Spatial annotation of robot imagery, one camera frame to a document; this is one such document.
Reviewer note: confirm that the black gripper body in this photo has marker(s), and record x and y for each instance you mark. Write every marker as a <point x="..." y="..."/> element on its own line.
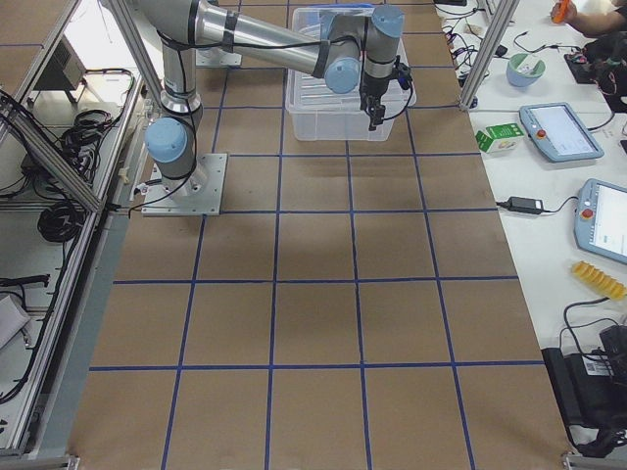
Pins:
<point x="369" y="88"/>

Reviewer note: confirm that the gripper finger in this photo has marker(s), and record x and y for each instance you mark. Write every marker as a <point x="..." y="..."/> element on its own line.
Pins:
<point x="373" y="119"/>
<point x="379" y="112"/>

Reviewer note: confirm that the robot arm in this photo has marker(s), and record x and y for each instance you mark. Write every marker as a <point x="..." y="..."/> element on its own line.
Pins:
<point x="352" y="52"/>

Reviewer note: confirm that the person forearm at desk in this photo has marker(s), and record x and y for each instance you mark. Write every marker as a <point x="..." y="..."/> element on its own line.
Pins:
<point x="596" y="24"/>

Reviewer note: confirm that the clear plastic storage box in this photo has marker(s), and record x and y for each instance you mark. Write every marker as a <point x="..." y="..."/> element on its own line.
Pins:
<point x="314" y="21"/>

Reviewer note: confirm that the green white carton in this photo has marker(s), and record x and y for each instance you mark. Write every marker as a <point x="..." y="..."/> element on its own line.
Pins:
<point x="499" y="137"/>

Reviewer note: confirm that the green white bowl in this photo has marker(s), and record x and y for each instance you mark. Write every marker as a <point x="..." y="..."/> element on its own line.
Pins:
<point x="524" y="69"/>

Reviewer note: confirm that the black power adapter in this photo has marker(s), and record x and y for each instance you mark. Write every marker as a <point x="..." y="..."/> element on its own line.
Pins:
<point x="525" y="205"/>

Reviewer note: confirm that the teach pendant far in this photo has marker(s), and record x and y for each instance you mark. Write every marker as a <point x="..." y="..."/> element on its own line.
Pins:
<point x="558" y="133"/>

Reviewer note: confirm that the teach pendant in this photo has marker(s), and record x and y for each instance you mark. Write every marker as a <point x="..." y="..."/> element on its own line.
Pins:
<point x="600" y="220"/>
<point x="558" y="133"/>

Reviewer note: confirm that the teach pendant near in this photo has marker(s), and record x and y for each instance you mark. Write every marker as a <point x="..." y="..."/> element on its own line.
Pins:
<point x="600" y="220"/>

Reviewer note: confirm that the yellow corrugated piece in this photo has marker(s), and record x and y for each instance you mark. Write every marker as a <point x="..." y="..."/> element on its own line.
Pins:
<point x="599" y="281"/>

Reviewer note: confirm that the black device on desk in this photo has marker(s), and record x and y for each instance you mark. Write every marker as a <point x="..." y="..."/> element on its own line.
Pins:
<point x="590" y="390"/>

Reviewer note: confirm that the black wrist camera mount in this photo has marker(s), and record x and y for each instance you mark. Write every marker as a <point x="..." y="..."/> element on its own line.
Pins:
<point x="402" y="74"/>

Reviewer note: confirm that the aluminium frame post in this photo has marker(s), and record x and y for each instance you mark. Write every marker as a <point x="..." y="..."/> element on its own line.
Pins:
<point x="492" y="39"/>

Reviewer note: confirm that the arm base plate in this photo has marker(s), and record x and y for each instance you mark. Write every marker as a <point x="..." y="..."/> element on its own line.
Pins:
<point x="200" y="195"/>
<point x="215" y="58"/>

